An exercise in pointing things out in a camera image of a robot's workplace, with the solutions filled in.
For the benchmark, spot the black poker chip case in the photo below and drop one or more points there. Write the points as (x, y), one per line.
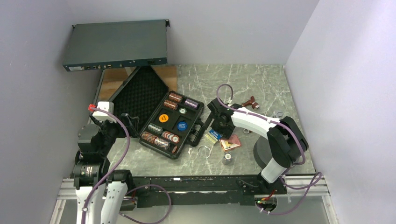
(142, 94)

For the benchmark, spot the red card deck box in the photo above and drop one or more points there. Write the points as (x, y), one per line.
(231, 143)

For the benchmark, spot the brown pipe fitting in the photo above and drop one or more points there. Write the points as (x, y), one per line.
(251, 102)

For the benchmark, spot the dark grey disc weight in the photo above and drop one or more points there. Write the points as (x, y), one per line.
(262, 152)

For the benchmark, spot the dark green rack unit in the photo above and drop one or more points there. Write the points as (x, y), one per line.
(107, 45)

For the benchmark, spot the orange blue chip stack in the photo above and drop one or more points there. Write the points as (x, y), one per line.
(161, 143)

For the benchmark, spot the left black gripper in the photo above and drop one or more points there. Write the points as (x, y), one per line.
(130, 126)

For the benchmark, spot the yellow big blind button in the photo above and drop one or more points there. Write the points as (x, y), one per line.
(163, 118)

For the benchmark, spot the red yellow blue chip stack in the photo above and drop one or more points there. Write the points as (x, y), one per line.
(148, 137)

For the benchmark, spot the blue small blind button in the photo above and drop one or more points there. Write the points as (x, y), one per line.
(182, 126)

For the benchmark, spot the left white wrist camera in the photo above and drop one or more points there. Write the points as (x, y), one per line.
(102, 111)

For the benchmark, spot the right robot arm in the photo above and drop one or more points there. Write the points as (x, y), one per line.
(281, 143)

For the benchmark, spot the orange black chip stack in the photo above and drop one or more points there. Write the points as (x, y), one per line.
(175, 97)
(170, 104)

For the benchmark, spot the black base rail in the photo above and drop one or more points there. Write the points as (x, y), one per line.
(201, 190)

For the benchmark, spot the blue white card deck box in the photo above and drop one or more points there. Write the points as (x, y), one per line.
(212, 136)

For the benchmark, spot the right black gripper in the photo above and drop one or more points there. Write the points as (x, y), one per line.
(225, 132)

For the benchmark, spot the green white single chip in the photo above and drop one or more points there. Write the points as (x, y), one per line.
(183, 110)

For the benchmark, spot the wooden board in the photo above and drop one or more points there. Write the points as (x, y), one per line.
(113, 78)

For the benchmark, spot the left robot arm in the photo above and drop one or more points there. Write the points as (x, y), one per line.
(99, 188)

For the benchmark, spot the purple chip stack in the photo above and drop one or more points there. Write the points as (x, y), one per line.
(191, 103)

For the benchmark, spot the grey chip stack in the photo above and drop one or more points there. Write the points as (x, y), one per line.
(227, 159)

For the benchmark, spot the red white loose chips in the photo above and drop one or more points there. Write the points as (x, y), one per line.
(171, 136)

